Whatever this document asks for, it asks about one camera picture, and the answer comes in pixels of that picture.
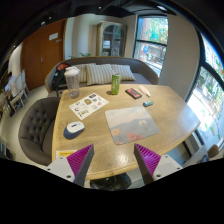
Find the green drink can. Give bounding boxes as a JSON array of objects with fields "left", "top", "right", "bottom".
[{"left": 111, "top": 74, "right": 121, "bottom": 95}]

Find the clear shaker bottle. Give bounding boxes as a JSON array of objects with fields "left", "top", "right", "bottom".
[{"left": 64, "top": 66, "right": 80, "bottom": 98}]

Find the landscape print mouse pad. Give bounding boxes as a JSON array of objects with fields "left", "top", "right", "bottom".
[{"left": 105, "top": 106, "right": 159, "bottom": 145}]

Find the white and blue computer mouse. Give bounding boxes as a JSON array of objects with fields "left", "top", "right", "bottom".
[{"left": 63, "top": 121, "right": 85, "bottom": 140}]

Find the striped cushion right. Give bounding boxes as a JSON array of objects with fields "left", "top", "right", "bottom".
[{"left": 111, "top": 64, "right": 135, "bottom": 81}]

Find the striped cushion middle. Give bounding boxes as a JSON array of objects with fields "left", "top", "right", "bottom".
[{"left": 86, "top": 64, "right": 114, "bottom": 85}]

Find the grey sofa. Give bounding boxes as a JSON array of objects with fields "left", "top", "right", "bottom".
[{"left": 45, "top": 56, "right": 159, "bottom": 97}]

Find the striped cushion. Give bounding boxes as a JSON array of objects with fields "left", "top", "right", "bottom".
[
  {"left": 86, "top": 64, "right": 114, "bottom": 85},
  {"left": 111, "top": 64, "right": 135, "bottom": 81},
  {"left": 74, "top": 63, "right": 93, "bottom": 83}
]

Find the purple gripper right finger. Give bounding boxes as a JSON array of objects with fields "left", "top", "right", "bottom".
[{"left": 133, "top": 143, "right": 184, "bottom": 186}]

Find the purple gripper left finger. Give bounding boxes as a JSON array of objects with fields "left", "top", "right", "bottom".
[{"left": 45, "top": 143, "right": 95, "bottom": 187}]

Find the small teal eraser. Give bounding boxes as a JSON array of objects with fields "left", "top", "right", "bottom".
[{"left": 143, "top": 101, "right": 153, "bottom": 107}]

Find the white chair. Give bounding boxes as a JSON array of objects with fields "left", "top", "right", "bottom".
[{"left": 8, "top": 73, "right": 27, "bottom": 107}]

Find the grey tufted armchair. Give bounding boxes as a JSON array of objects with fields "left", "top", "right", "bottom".
[{"left": 18, "top": 97, "right": 60, "bottom": 166}]

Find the wooden door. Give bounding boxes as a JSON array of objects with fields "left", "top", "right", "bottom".
[{"left": 21, "top": 19, "right": 67, "bottom": 90}]

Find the black and red backpack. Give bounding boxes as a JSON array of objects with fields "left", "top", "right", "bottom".
[{"left": 52, "top": 63, "right": 69, "bottom": 90}]

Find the yellow sticker label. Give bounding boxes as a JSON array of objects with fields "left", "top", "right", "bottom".
[{"left": 56, "top": 150, "right": 77, "bottom": 158}]

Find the white sticker sheet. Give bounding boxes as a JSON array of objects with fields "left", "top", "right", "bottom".
[{"left": 69, "top": 93, "right": 108, "bottom": 120}]

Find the striped cushion left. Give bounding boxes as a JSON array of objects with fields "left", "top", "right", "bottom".
[{"left": 74, "top": 63, "right": 93, "bottom": 83}]

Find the glass door cabinet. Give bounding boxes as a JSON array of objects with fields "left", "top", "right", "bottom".
[{"left": 96, "top": 21, "right": 126, "bottom": 57}]

